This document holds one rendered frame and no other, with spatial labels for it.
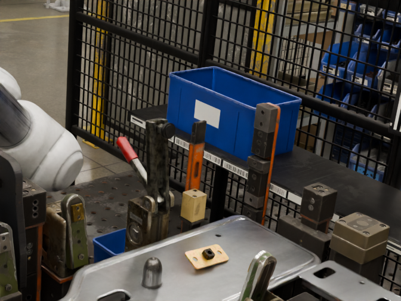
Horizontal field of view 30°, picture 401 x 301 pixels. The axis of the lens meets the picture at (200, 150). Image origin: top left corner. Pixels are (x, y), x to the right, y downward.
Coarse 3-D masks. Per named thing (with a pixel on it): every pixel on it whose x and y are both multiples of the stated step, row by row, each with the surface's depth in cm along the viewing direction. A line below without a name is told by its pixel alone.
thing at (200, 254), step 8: (200, 248) 133; (208, 248) 132; (216, 248) 134; (192, 256) 130; (200, 256) 131; (208, 256) 131; (216, 256) 133; (224, 256) 134; (192, 264) 129; (200, 264) 129; (208, 264) 130
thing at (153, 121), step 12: (156, 120) 135; (156, 132) 136; (168, 132) 133; (156, 144) 136; (156, 156) 136; (156, 168) 136; (168, 168) 138; (156, 180) 137; (168, 180) 139; (156, 192) 137; (168, 192) 139; (156, 204) 138; (168, 204) 140
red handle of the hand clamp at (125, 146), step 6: (120, 138) 144; (126, 138) 144; (120, 144) 143; (126, 144) 143; (126, 150) 143; (132, 150) 143; (126, 156) 142; (132, 156) 142; (132, 162) 142; (138, 162) 142; (132, 168) 142; (138, 168) 141; (138, 174) 141; (144, 174) 141; (144, 180) 140; (144, 186) 140; (162, 198) 139
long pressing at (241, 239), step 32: (224, 224) 147; (256, 224) 148; (128, 256) 131; (160, 256) 133; (288, 256) 138; (96, 288) 121; (128, 288) 122; (160, 288) 123; (192, 288) 124; (224, 288) 125
